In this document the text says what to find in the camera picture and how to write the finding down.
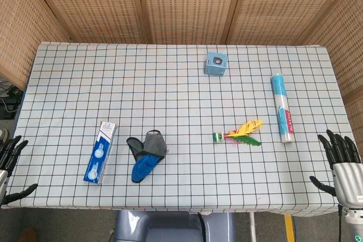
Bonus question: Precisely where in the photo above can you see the small light blue box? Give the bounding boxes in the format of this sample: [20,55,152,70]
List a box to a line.
[204,51,228,77]

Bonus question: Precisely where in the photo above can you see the woven bamboo folding screen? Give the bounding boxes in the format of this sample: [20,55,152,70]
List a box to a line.
[0,0,363,152]

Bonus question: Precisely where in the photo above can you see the black cables on floor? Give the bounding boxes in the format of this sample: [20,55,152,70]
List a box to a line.
[0,79,24,120]

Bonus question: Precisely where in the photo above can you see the blue grey glove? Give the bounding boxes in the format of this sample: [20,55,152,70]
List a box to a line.
[126,129,168,184]

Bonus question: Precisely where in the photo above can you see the blue white plastic wrap roll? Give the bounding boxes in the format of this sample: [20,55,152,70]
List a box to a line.
[271,73,296,144]

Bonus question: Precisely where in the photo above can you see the checkered white tablecloth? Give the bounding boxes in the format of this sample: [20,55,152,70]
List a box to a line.
[1,41,351,217]

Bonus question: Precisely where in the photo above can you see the blue white toothpaste box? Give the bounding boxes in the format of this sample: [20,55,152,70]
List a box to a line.
[83,121,118,185]

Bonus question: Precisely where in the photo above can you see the feather shuttlecock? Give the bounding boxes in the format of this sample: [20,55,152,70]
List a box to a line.
[213,119,264,147]

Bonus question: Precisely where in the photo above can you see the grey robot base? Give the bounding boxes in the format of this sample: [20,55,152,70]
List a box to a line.
[113,210,237,242]

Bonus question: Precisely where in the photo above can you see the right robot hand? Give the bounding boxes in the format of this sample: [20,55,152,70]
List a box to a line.
[309,129,363,209]

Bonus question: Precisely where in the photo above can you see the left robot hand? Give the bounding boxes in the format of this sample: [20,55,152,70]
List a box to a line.
[0,135,39,206]

